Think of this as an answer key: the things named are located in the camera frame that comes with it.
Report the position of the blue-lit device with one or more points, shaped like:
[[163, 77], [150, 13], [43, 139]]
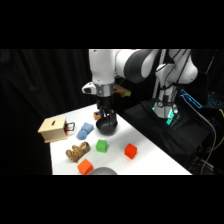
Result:
[[191, 98]]

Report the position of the black curtain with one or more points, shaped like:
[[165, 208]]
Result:
[[33, 86]]

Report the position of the brown pretzel-shaped toy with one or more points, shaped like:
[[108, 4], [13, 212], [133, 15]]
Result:
[[77, 152]]

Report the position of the cyan-lit device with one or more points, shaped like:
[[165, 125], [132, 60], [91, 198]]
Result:
[[216, 101]]

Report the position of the black bowl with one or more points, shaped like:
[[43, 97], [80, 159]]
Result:
[[106, 130]]

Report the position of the wooden box with slot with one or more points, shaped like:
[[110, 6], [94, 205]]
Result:
[[51, 130]]

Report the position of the grey round object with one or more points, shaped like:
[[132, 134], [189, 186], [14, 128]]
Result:
[[103, 171]]

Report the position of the blue plush cloth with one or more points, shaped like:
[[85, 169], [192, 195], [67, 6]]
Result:
[[85, 131]]

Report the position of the orange cube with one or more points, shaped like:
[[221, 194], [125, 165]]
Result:
[[85, 166]]

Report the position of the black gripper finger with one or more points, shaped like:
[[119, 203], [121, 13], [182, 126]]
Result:
[[105, 115], [114, 116]]

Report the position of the red cube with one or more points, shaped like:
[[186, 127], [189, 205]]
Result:
[[130, 151]]

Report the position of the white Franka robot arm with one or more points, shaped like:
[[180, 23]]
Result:
[[103, 66]]

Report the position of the white and grey wrist camera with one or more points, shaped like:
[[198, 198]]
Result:
[[88, 88]]

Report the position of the green light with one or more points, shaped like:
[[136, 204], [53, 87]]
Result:
[[170, 117]]

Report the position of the green cube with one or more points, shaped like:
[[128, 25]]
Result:
[[101, 146]]

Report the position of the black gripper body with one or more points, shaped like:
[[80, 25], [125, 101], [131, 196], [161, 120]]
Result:
[[105, 101]]

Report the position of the small orange and blue object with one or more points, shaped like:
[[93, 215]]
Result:
[[97, 115]]

